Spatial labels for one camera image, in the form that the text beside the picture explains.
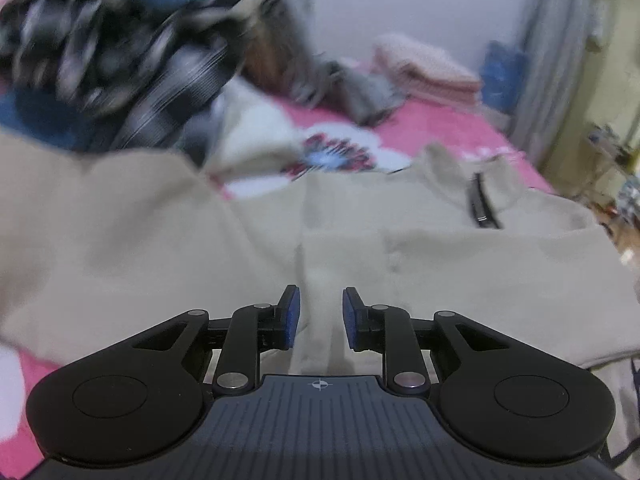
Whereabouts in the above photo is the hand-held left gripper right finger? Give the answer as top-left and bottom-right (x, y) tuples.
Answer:
(342, 287), (506, 396)

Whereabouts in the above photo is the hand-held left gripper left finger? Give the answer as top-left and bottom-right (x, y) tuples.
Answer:
(132, 285), (301, 396)

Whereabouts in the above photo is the beige zip jacket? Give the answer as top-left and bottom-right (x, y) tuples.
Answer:
(0, 132), (640, 376)

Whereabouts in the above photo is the black white plaid shirt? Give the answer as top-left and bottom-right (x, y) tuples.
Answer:
(0, 0), (246, 151)

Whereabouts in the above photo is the white fleece garment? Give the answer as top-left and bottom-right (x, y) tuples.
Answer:
(205, 80), (301, 181)

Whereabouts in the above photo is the pink checkered folded blanket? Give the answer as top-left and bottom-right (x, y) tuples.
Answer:
(372, 34), (483, 106)

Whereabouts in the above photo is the grey hoodie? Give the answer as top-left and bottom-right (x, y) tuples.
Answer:
(245, 0), (331, 106)

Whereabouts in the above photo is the blue water bottle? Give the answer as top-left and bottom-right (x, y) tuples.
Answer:
(482, 40), (531, 116)

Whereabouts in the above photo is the folding table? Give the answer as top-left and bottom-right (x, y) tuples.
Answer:
(587, 122), (640, 181)

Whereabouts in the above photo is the grey curtain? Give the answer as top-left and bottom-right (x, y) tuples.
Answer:
(510, 0), (598, 171)

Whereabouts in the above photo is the black strap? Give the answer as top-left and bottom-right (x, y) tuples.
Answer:
(597, 440), (640, 471)

